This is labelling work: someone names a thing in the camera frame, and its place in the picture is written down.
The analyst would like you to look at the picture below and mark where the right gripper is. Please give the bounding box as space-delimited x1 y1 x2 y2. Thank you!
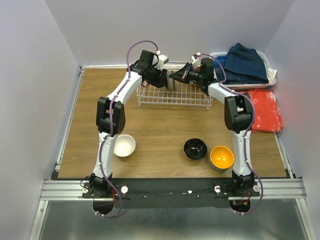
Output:
169 63 203 86

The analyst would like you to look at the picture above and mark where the brown glossy bowl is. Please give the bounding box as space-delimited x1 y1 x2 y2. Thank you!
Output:
167 70 176 92

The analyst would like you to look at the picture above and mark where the white wire dish rack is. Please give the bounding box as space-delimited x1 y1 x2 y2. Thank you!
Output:
136 80 213 109

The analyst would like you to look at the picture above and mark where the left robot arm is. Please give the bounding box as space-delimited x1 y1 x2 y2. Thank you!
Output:
89 50 169 198

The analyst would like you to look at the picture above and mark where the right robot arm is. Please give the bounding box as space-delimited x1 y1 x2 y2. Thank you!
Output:
169 57 255 196

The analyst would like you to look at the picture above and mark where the white plastic basket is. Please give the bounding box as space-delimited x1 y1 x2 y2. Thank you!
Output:
209 51 277 90

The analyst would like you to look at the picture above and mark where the dark blue cloth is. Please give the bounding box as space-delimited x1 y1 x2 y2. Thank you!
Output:
213 43 269 85

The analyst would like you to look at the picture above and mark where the black bowl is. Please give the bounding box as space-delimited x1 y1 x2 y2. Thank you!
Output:
183 138 208 161

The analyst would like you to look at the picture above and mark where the white bowl far left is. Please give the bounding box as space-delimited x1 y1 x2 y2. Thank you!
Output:
113 134 136 158

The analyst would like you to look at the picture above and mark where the orange bowl blue outside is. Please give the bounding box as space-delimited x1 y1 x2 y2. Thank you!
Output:
208 145 235 171

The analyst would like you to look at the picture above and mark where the red white cloth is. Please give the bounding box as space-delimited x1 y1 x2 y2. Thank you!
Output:
242 89 284 133

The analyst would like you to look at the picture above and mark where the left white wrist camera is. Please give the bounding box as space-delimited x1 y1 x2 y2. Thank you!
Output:
155 50 169 70

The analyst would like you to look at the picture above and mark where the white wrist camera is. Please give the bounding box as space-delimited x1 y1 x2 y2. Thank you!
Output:
155 50 169 70
191 52 201 65

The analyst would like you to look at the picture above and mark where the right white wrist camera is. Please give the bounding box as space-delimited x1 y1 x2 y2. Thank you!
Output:
191 52 201 65

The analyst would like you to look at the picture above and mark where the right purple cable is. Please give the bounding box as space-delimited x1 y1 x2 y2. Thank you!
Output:
197 52 264 216

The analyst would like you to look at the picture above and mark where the purple cable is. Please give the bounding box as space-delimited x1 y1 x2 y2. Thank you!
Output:
98 39 161 219
197 52 264 216

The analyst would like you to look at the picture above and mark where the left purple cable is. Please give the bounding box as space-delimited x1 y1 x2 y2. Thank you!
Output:
98 39 161 219

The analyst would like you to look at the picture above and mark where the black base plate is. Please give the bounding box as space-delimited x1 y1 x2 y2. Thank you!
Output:
82 177 260 209

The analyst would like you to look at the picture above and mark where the aluminium frame rail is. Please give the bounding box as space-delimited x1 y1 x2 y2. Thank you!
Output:
29 178 317 240

